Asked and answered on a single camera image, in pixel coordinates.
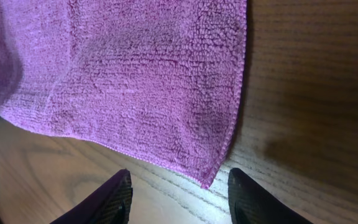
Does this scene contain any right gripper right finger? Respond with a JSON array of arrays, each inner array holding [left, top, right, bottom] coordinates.
[[227, 168, 311, 224]]

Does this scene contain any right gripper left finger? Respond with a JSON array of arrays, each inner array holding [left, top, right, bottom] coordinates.
[[51, 169, 133, 224]]

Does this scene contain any large purple microfiber cloth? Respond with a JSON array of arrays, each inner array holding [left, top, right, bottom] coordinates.
[[0, 0, 247, 189]]

